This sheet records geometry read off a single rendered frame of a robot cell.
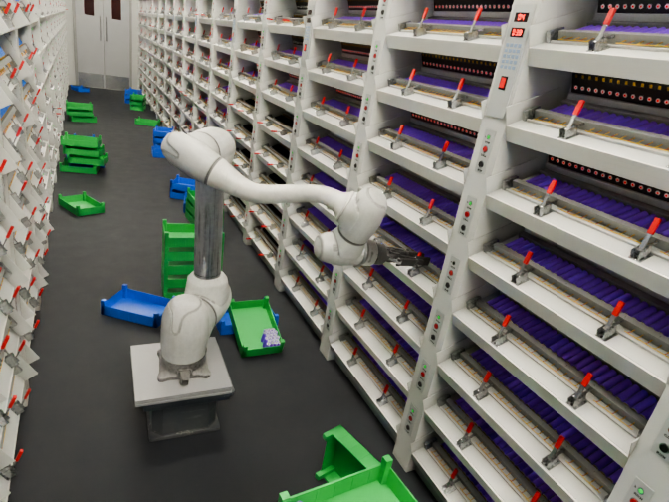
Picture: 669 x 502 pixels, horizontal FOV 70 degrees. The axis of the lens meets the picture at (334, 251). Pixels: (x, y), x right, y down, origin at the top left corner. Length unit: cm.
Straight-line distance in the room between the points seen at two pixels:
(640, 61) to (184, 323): 145
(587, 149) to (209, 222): 121
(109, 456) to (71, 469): 11
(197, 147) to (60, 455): 112
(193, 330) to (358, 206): 73
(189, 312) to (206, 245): 25
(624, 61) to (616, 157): 20
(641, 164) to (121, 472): 172
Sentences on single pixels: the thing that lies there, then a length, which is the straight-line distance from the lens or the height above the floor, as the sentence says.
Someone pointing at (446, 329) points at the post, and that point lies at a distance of 160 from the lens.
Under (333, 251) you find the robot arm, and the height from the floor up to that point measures 82.
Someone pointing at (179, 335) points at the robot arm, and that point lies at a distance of 175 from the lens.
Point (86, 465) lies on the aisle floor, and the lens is 192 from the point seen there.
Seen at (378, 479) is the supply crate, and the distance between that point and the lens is 135.
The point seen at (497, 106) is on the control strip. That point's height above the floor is 131.
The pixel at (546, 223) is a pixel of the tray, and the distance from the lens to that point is 131.
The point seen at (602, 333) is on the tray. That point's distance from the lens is 127.
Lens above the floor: 138
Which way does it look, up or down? 22 degrees down
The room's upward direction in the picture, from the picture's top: 10 degrees clockwise
